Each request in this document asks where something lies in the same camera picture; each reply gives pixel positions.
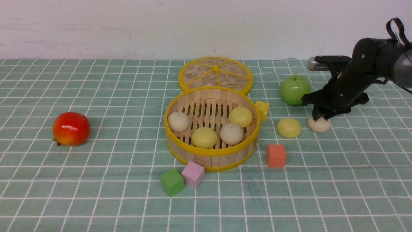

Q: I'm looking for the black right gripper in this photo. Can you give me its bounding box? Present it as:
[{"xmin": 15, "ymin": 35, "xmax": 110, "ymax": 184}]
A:
[{"xmin": 301, "ymin": 64, "xmax": 370, "ymax": 122}]

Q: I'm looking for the white bun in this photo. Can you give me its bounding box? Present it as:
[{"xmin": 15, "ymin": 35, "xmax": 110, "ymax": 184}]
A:
[
  {"xmin": 220, "ymin": 123, "xmax": 243, "ymax": 146},
  {"xmin": 307, "ymin": 116, "xmax": 332, "ymax": 133},
  {"xmin": 167, "ymin": 111, "xmax": 190, "ymax": 133}
]

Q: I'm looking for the yellow bun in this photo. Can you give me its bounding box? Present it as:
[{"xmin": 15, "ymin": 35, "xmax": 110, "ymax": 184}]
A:
[
  {"xmin": 277, "ymin": 117, "xmax": 302, "ymax": 139},
  {"xmin": 191, "ymin": 127, "xmax": 217, "ymax": 149},
  {"xmin": 229, "ymin": 107, "xmax": 253, "ymax": 128}
]

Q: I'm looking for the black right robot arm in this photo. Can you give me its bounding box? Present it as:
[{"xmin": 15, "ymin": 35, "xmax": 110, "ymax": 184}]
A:
[{"xmin": 301, "ymin": 38, "xmax": 412, "ymax": 121}]

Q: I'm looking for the bamboo steamer tray yellow rim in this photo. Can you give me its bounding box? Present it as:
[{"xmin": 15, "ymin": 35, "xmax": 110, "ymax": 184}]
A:
[{"xmin": 164, "ymin": 86, "xmax": 262, "ymax": 172}]

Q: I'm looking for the woven bamboo steamer lid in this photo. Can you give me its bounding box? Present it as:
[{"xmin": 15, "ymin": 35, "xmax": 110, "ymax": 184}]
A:
[{"xmin": 178, "ymin": 57, "xmax": 254, "ymax": 95}]

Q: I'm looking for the green apple toy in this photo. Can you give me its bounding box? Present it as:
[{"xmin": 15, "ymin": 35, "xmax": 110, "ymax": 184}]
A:
[{"xmin": 280, "ymin": 75, "xmax": 312, "ymax": 106}]

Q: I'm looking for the yellow cube block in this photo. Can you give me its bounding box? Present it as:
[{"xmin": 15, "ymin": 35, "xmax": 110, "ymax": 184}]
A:
[{"xmin": 255, "ymin": 101, "xmax": 270, "ymax": 121}]

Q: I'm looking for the orange cube block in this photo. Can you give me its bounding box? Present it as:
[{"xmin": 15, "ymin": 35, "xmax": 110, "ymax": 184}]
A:
[{"xmin": 266, "ymin": 144, "xmax": 287, "ymax": 168}]

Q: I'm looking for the pink cube block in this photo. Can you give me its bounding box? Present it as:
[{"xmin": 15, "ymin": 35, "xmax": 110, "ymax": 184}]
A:
[{"xmin": 181, "ymin": 161, "xmax": 205, "ymax": 189}]

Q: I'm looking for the green cube block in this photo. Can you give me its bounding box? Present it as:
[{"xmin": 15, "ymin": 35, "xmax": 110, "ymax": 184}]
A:
[{"xmin": 160, "ymin": 169, "xmax": 185, "ymax": 197}]

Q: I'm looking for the green checkered tablecloth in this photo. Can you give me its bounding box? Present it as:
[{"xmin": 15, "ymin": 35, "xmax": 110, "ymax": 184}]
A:
[{"xmin": 0, "ymin": 58, "xmax": 412, "ymax": 232}]

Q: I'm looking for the red pomegranate toy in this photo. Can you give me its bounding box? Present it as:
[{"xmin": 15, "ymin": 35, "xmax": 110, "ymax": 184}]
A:
[{"xmin": 52, "ymin": 111, "xmax": 91, "ymax": 146}]

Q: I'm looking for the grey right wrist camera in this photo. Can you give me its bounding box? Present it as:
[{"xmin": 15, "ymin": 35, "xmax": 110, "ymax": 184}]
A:
[{"xmin": 307, "ymin": 56, "xmax": 351, "ymax": 72}]

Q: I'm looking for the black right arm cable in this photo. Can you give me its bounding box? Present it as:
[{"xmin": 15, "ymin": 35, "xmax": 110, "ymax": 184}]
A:
[{"xmin": 386, "ymin": 17, "xmax": 412, "ymax": 49}]

